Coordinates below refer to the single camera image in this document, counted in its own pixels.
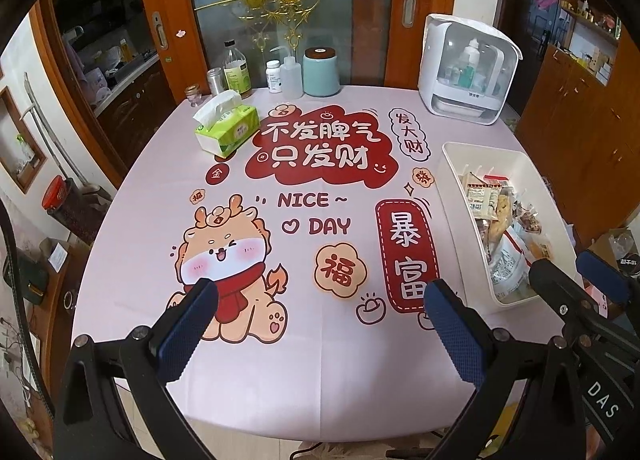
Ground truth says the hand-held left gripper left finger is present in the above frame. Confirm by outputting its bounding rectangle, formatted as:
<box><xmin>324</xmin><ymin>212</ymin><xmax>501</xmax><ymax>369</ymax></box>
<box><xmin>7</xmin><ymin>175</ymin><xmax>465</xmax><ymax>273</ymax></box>
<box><xmin>52</xmin><ymin>277</ymin><xmax>221</xmax><ymax>460</ymax></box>

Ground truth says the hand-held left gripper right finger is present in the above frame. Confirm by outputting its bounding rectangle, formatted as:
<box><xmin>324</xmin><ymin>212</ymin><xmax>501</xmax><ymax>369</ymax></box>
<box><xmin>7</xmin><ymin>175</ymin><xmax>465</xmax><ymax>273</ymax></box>
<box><xmin>422</xmin><ymin>277</ymin><xmax>608</xmax><ymax>460</ymax></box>

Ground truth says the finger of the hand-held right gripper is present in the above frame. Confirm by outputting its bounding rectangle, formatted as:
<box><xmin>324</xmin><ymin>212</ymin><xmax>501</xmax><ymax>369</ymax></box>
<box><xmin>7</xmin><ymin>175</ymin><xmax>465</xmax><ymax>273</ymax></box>
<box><xmin>575</xmin><ymin>249</ymin><xmax>640</xmax><ymax>313</ymax></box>
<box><xmin>527</xmin><ymin>257</ymin><xmax>608</xmax><ymax>336</ymax></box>

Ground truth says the orange pastry packet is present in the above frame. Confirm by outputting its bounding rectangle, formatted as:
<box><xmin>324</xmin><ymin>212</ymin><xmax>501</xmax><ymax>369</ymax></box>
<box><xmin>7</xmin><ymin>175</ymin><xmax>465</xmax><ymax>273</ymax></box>
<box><xmin>525</xmin><ymin>237</ymin><xmax>558</xmax><ymax>266</ymax></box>

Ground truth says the large pale printed packet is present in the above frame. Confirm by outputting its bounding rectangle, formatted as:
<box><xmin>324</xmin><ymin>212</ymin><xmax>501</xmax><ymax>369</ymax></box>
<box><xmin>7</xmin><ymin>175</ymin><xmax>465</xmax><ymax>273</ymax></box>
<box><xmin>485</xmin><ymin>233</ymin><xmax>538</xmax><ymax>298</ymax></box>

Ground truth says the clear nut packet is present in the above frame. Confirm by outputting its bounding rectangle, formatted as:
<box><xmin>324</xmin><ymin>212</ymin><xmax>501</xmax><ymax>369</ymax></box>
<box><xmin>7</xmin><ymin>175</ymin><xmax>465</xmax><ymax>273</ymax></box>
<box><xmin>515</xmin><ymin>200</ymin><xmax>543</xmax><ymax>236</ymax></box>

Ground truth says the rice block packet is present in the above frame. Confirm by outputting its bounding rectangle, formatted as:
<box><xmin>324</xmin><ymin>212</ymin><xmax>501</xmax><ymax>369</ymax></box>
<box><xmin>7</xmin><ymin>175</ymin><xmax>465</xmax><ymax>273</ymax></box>
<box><xmin>487</xmin><ymin>187</ymin><xmax>518</xmax><ymax>246</ymax></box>

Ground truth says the clear rice crisp packet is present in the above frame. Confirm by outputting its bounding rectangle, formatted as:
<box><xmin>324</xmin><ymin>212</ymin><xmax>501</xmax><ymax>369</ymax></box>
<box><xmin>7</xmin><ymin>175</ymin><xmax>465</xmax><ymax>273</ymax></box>
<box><xmin>462</xmin><ymin>173</ymin><xmax>501</xmax><ymax>221</ymax></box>

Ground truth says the red-white snack packet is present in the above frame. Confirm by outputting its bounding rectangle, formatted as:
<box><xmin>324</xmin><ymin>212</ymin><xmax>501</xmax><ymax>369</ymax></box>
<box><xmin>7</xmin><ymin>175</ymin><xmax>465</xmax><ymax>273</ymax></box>
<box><xmin>477</xmin><ymin>167</ymin><xmax>508</xmax><ymax>186</ymax></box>

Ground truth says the white plastic bin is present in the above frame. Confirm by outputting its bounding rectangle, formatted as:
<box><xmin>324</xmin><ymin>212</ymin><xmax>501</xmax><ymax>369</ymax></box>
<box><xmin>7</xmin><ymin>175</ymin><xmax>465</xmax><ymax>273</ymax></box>
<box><xmin>441</xmin><ymin>141</ymin><xmax>583</xmax><ymax>308</ymax></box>

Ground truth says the cardboard box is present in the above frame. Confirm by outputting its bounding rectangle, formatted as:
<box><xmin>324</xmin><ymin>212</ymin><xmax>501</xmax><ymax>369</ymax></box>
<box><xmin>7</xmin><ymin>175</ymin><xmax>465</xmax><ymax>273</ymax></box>
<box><xmin>582</xmin><ymin>227</ymin><xmax>640</xmax><ymax>286</ymax></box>

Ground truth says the pink printed tablecloth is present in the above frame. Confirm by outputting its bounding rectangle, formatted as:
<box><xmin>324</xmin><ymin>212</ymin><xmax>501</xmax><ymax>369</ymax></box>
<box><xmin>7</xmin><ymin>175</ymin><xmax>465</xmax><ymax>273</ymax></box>
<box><xmin>70</xmin><ymin>85</ymin><xmax>588</xmax><ymax>446</ymax></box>

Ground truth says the wooden cabinet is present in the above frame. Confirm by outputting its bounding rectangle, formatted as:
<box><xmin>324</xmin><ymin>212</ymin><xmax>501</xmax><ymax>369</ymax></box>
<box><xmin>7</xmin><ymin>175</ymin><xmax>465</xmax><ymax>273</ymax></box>
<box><xmin>515</xmin><ymin>45</ymin><xmax>640</xmax><ymax>241</ymax></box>

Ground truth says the red-lidded dark basket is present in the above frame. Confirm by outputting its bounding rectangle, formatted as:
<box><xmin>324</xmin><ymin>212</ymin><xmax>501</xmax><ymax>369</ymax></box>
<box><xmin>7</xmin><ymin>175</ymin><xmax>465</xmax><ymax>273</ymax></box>
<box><xmin>41</xmin><ymin>175</ymin><xmax>101</xmax><ymax>246</ymax></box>

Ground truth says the green tissue pack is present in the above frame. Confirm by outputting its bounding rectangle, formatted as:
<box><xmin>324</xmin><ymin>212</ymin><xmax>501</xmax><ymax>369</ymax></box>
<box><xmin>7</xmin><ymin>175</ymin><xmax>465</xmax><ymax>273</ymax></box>
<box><xmin>193</xmin><ymin>90</ymin><xmax>260</xmax><ymax>159</ymax></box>

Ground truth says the white bottle teal label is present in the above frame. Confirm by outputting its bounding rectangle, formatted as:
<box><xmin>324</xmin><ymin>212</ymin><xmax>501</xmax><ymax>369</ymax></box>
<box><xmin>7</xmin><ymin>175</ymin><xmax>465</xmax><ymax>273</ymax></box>
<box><xmin>462</xmin><ymin>40</ymin><xmax>482</xmax><ymax>91</ymax></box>

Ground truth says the white sterilizer cabinet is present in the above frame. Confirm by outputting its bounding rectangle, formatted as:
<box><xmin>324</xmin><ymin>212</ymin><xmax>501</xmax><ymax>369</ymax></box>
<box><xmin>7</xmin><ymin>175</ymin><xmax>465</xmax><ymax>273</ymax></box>
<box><xmin>417</xmin><ymin>14</ymin><xmax>523</xmax><ymax>123</ymax></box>

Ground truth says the glass bottle green label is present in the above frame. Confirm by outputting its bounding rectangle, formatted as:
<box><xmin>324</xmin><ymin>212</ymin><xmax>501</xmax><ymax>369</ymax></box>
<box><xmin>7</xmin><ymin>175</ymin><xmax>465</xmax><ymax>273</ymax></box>
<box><xmin>222</xmin><ymin>39</ymin><xmax>252</xmax><ymax>96</ymax></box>

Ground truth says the white pill bottle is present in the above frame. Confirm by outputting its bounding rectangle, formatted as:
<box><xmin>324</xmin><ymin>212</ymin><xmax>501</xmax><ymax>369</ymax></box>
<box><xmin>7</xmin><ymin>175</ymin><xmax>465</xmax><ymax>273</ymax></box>
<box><xmin>265</xmin><ymin>60</ymin><xmax>283</xmax><ymax>94</ymax></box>

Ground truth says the white squeeze bottle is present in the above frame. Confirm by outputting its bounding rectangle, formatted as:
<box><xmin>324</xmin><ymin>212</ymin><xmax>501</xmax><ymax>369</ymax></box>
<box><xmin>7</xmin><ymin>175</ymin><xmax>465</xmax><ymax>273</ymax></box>
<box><xmin>270</xmin><ymin>46</ymin><xmax>305</xmax><ymax>100</ymax></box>

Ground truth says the teal canister brown lid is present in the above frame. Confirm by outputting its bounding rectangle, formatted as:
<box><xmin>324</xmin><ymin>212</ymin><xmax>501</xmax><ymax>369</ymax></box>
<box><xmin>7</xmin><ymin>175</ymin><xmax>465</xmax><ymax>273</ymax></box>
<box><xmin>303</xmin><ymin>47</ymin><xmax>342</xmax><ymax>98</ymax></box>

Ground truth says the black cable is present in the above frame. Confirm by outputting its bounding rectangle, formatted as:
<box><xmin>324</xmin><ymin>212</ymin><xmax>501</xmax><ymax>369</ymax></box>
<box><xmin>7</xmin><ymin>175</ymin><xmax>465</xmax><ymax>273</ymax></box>
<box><xmin>0</xmin><ymin>200</ymin><xmax>56</xmax><ymax>421</ymax></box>

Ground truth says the wooden wall shelf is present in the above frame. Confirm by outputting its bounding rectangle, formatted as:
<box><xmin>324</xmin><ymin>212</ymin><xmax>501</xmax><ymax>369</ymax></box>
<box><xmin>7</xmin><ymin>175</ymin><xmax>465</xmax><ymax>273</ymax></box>
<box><xmin>555</xmin><ymin>0</ymin><xmax>626</xmax><ymax>86</ymax></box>

